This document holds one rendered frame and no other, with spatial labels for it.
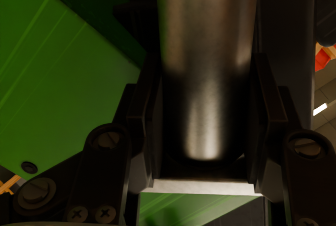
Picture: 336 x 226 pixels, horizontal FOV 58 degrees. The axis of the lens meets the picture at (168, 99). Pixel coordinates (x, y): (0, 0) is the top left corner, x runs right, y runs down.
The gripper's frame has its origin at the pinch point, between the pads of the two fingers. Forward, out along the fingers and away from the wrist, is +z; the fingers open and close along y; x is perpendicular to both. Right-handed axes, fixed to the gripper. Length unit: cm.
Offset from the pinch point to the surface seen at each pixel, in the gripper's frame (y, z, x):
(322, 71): 330, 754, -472
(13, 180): -316, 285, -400
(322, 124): 274, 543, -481
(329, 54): 129, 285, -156
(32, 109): -8.7, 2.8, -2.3
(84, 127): -6.1, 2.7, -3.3
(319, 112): 213, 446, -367
